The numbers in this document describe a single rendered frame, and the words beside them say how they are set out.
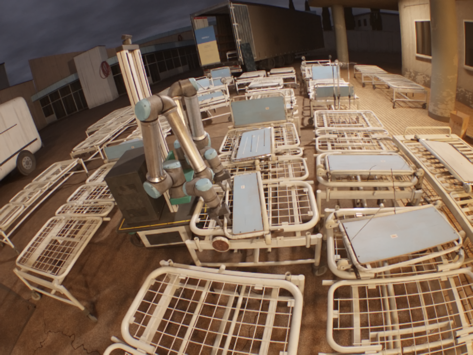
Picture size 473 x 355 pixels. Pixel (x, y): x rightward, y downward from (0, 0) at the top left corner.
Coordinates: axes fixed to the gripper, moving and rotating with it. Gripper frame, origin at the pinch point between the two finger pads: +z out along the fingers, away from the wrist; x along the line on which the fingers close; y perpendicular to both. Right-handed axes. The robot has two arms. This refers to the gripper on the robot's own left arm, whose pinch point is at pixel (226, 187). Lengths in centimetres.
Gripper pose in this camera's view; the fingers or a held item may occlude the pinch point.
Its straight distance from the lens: 189.3
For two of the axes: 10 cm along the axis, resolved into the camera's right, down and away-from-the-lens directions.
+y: 0.0, 5.2, -8.5
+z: 3.7, 7.9, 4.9
